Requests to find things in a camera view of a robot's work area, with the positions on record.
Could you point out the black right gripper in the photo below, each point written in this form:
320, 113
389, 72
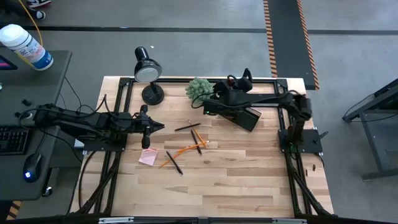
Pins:
241, 84

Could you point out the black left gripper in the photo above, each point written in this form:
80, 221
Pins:
146, 126

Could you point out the black pen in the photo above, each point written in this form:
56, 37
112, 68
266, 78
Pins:
174, 162
188, 126
196, 142

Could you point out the pink sticky note pad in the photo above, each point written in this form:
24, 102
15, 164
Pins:
148, 157

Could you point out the black mesh desk organizer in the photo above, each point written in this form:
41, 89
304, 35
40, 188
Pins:
247, 119

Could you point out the long orange pencil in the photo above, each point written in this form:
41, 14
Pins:
192, 147

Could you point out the short orange pencil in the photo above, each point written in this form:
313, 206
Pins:
200, 137

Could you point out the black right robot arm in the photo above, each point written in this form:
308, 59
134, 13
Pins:
270, 101

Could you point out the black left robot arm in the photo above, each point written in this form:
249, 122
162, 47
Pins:
77, 123

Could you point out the green artificial potted plant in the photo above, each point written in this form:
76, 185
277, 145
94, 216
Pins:
197, 88

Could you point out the black desk lamp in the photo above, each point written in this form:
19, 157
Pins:
147, 71

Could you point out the black mat orange striped edges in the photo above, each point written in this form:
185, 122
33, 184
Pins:
287, 37

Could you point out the desk caster wheel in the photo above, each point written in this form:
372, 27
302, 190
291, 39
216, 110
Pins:
47, 191

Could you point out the black computer mouse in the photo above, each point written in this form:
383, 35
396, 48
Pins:
32, 166

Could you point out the small black desk knob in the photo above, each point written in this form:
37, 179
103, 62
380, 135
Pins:
27, 102
23, 115

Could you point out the black side desk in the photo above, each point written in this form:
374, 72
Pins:
31, 84

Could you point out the black keyboard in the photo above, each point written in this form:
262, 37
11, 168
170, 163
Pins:
12, 140

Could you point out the black metal table stand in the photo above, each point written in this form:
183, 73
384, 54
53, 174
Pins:
373, 146

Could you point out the white wipes canister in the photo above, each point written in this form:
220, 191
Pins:
25, 46

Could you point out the person's shoe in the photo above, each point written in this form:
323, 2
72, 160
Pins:
38, 3
38, 14

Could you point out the screen with pink display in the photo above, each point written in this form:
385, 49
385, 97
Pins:
5, 64

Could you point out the black frame bracket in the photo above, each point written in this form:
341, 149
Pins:
247, 72

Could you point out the black aluminium table frame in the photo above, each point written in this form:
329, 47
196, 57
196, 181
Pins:
174, 80

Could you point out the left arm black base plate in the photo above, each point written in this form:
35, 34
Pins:
93, 146

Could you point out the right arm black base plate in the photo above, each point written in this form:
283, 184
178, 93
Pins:
311, 141

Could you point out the silver metal bracket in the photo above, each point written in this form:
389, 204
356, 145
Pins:
289, 221
115, 220

